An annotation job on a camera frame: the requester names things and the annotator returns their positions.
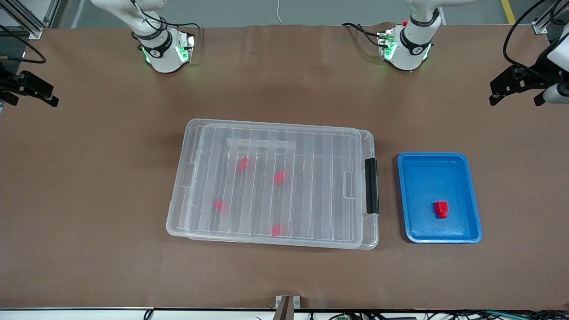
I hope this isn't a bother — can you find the aluminium frame profile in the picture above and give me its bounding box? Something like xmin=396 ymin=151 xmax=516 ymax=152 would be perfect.
xmin=0 ymin=0 xmax=60 ymax=40
xmin=531 ymin=0 xmax=569 ymax=35

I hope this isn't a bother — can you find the grey metal mount bracket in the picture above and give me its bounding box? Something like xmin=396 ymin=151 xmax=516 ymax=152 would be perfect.
xmin=274 ymin=295 xmax=301 ymax=320

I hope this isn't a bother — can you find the black box latch handle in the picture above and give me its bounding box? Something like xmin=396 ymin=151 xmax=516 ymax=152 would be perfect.
xmin=365 ymin=157 xmax=380 ymax=215

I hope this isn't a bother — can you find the blue plastic tray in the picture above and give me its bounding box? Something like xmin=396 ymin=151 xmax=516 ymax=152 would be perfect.
xmin=397 ymin=152 xmax=484 ymax=244

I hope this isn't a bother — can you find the black left arm base cable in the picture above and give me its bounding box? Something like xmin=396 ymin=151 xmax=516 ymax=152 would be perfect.
xmin=341 ymin=22 xmax=384 ymax=48

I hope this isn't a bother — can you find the black right arm base cable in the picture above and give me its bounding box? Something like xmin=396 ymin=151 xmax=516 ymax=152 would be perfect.
xmin=129 ymin=0 xmax=203 ymax=34

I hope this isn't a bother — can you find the black cable bundle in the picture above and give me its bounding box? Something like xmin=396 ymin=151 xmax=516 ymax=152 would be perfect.
xmin=307 ymin=310 xmax=569 ymax=320

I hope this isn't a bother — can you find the clear ribbed plastic lid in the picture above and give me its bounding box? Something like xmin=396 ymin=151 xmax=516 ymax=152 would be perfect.
xmin=166 ymin=118 xmax=363 ymax=249

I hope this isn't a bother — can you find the clear plastic storage box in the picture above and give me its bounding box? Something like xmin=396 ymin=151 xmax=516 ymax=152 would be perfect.
xmin=186 ymin=119 xmax=380 ymax=250

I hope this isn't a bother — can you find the black arm base cable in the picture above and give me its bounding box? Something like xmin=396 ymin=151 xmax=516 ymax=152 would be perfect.
xmin=341 ymin=22 xmax=384 ymax=48
xmin=129 ymin=0 xmax=203 ymax=34

